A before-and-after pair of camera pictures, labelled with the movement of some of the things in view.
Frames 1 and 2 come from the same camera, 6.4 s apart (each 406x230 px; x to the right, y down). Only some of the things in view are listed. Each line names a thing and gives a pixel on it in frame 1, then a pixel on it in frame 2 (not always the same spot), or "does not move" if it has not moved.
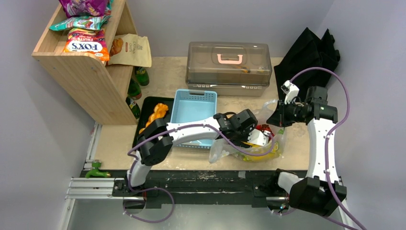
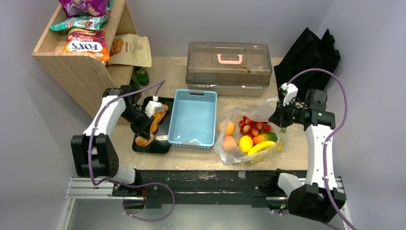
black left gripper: (240, 142) to (143, 130)
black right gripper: (282, 112) does not move
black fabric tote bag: (310, 62) does not move
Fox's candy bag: (81, 40) does not move
